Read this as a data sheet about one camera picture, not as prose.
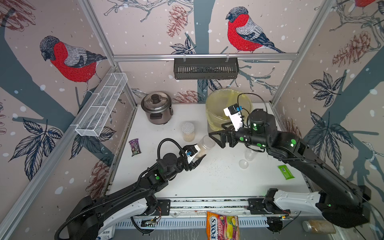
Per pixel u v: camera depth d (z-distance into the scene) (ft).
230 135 1.63
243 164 2.89
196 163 2.13
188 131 2.96
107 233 2.05
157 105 3.23
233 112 1.64
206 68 3.42
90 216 1.34
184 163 2.05
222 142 1.67
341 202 1.22
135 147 3.11
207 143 2.05
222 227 2.15
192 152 1.90
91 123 2.33
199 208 2.44
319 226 2.12
